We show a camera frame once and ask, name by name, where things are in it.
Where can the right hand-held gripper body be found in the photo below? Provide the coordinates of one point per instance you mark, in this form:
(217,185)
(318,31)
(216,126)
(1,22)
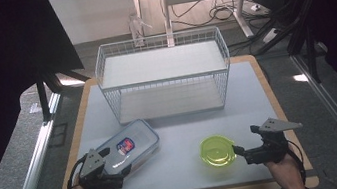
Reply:
(271,151)

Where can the clear plastic food container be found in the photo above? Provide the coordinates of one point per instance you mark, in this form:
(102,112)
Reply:
(130,145)

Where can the small white adapter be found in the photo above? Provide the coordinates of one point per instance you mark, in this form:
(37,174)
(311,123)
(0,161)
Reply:
(255,7)

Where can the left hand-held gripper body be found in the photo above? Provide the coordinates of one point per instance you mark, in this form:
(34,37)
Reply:
(97,182)

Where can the person's right hand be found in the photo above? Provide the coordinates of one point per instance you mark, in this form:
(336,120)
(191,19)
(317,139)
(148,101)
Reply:
(284,171)

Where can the clear spray bottle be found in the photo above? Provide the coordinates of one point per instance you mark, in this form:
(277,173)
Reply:
(137,28)

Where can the black metal stand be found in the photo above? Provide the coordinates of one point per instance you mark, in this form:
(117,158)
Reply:
(310,53)
(44,99)

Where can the white power strip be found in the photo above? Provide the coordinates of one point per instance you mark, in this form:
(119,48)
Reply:
(270,35)

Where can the green translucent plastic cup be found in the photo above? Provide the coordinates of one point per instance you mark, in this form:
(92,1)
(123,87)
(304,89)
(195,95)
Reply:
(217,151)

